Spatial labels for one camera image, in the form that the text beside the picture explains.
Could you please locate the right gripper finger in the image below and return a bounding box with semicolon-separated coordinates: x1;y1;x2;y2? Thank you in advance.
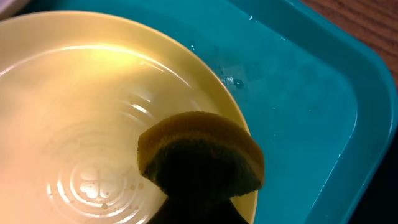
147;197;248;224

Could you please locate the green yellow sponge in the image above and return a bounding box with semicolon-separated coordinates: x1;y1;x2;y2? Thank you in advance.
137;111;265;200

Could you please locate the yellow-green rimmed plate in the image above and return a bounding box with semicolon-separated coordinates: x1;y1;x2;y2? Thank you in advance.
1;11;246;223

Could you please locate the teal plastic tray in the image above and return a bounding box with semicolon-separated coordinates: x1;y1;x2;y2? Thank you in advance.
18;0;398;224

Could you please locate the black plastic tray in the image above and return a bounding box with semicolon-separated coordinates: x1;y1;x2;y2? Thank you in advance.
349;136;397;224

